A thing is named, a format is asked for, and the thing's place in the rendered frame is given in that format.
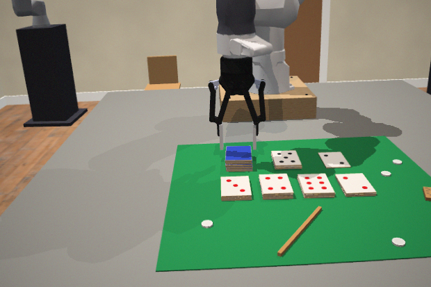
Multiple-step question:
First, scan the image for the white playing card with black pips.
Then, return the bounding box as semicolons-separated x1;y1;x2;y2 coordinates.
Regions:
271;150;302;167

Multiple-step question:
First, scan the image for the blue rectangular card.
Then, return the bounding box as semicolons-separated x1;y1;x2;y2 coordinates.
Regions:
225;146;252;161

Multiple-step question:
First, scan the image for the green felt mat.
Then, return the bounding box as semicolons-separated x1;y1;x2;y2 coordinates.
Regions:
156;136;431;272

